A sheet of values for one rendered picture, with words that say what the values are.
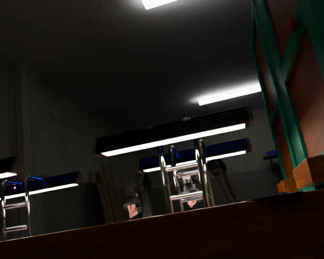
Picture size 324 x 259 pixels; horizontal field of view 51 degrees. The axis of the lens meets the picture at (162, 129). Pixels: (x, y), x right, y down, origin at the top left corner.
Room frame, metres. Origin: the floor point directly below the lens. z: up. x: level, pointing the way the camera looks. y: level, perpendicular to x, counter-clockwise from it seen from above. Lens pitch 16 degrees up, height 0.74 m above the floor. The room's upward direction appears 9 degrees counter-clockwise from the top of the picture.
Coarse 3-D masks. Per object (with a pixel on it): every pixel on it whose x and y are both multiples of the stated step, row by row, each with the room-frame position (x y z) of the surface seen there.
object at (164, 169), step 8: (184, 120) 1.22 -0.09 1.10; (160, 152) 1.41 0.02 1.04; (160, 160) 1.41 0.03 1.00; (200, 160) 1.38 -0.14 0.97; (160, 168) 1.42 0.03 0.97; (168, 168) 1.41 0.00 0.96; (176, 168) 1.40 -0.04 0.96; (184, 168) 1.40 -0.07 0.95; (200, 168) 1.38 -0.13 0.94; (200, 176) 1.38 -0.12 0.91; (168, 184) 1.41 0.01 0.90; (200, 184) 1.39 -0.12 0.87; (168, 192) 1.41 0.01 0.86; (192, 192) 1.39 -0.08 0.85; (200, 192) 1.38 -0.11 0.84; (168, 200) 1.41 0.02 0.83; (208, 200) 1.38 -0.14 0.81; (168, 208) 1.41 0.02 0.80
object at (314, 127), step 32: (256, 0) 1.46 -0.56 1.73; (288, 0) 0.94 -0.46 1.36; (320, 0) 0.73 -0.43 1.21; (256, 32) 1.73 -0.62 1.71; (288, 32) 1.05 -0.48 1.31; (320, 32) 0.73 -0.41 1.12; (256, 64) 2.00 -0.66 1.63; (288, 64) 1.12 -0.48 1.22; (320, 64) 0.78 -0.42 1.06; (288, 96) 1.27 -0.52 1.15; (320, 96) 0.90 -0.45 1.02; (288, 128) 1.52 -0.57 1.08; (320, 128) 1.00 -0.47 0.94; (288, 160) 1.78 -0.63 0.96
